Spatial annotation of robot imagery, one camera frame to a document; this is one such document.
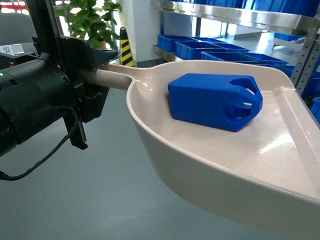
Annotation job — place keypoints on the potted green plant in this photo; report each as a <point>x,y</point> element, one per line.
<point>91,20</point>

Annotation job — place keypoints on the blue plastic part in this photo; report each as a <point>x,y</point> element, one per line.
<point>224,101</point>

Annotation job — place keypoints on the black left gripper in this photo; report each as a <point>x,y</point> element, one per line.
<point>76,56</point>

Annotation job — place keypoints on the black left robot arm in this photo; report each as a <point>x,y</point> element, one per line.
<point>38,92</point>

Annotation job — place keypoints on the beige plastic scoop tray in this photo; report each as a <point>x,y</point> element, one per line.
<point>266,176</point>

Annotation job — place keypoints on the steel shelf rack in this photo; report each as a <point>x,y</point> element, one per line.
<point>283,23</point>

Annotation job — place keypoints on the yellow black traffic cone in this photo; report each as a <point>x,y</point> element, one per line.
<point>126,58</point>

